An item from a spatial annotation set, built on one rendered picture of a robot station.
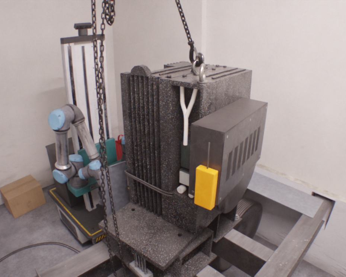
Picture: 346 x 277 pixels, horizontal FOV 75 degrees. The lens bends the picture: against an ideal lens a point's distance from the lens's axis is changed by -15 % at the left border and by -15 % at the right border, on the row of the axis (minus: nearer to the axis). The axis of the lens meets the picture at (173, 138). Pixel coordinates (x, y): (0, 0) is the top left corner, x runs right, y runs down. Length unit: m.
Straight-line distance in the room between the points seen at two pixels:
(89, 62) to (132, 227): 1.25
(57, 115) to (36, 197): 1.67
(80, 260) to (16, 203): 1.63
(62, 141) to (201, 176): 1.03
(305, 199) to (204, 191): 1.25
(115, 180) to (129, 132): 0.43
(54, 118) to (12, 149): 1.63
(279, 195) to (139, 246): 1.19
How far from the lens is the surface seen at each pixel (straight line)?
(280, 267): 1.53
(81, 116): 1.72
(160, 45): 2.70
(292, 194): 2.09
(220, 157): 0.88
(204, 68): 0.95
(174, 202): 1.23
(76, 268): 1.51
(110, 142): 2.16
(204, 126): 0.88
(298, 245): 1.69
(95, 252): 1.56
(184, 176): 1.14
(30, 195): 3.06
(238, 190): 1.19
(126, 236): 1.28
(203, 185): 0.93
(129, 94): 1.19
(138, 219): 1.36
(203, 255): 1.49
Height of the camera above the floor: 1.81
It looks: 24 degrees down
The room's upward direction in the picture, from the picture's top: straight up
